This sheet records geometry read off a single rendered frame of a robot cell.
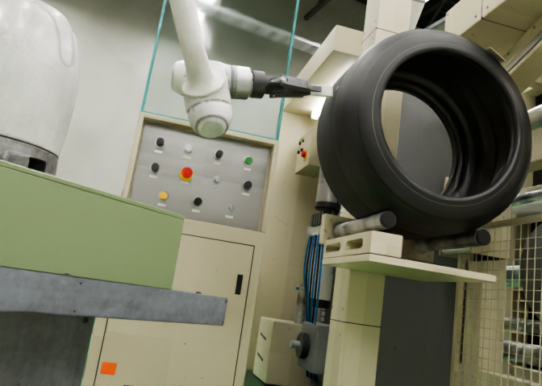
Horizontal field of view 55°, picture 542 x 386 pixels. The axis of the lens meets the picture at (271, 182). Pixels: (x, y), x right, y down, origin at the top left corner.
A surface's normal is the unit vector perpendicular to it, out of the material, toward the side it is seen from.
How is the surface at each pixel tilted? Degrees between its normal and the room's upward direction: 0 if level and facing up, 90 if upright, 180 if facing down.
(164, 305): 90
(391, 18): 90
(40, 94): 91
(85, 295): 90
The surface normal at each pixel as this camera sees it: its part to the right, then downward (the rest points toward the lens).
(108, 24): 0.42, -0.14
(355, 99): -0.54, -0.29
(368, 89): 0.06, -0.24
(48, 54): 0.79, -0.20
